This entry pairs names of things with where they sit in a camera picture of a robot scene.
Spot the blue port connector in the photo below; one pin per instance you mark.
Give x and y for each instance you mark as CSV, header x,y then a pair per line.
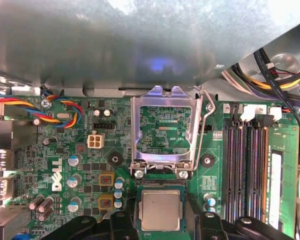
x,y
23,236

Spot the silver port housing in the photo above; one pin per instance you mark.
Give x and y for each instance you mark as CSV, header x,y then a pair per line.
x,y
8,177

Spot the green RAM stick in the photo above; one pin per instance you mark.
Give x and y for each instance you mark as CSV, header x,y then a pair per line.
x,y
290,162

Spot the silver CPU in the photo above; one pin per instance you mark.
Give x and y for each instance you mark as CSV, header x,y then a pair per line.
x,y
161,210

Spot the green motherboard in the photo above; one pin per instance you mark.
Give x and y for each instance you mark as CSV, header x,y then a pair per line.
x,y
70,147

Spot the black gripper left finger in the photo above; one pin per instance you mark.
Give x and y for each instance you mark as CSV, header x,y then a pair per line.
x,y
122,227

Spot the metal socket cover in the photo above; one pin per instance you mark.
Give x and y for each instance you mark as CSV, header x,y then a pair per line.
x,y
165,100

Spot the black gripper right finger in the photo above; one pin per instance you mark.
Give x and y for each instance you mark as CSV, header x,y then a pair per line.
x,y
211,227

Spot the white four-pin power connector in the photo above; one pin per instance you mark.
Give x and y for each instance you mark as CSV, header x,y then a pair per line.
x,y
96,141

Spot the grey power supply unit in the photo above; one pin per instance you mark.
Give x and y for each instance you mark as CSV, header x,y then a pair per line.
x,y
115,37

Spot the black RAM slot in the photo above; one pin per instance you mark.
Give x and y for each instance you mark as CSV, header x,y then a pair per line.
x,y
253,162
242,162
230,162

